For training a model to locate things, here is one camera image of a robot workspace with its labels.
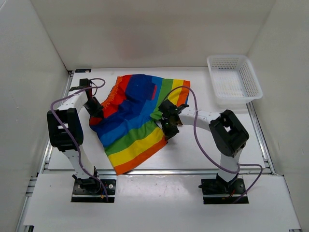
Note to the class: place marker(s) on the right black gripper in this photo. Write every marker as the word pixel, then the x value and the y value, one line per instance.
pixel 168 134

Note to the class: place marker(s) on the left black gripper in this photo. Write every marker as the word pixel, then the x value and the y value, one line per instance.
pixel 98 112

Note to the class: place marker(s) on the rainbow striped shorts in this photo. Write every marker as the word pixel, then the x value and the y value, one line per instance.
pixel 129 132

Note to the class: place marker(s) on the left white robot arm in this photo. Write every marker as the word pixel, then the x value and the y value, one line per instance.
pixel 65 130

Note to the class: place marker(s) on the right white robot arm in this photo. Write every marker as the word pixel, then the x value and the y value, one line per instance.
pixel 228 133

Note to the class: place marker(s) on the white plastic basket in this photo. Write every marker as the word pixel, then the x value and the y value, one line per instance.
pixel 234 80

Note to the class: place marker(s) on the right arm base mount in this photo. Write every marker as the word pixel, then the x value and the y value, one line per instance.
pixel 215 192

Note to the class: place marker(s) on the aluminium front rail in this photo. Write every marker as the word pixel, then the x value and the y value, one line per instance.
pixel 266 170

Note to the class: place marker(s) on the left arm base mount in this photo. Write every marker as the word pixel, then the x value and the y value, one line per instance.
pixel 90 190

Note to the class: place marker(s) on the aluminium left side rail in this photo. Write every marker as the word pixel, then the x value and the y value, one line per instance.
pixel 45 157

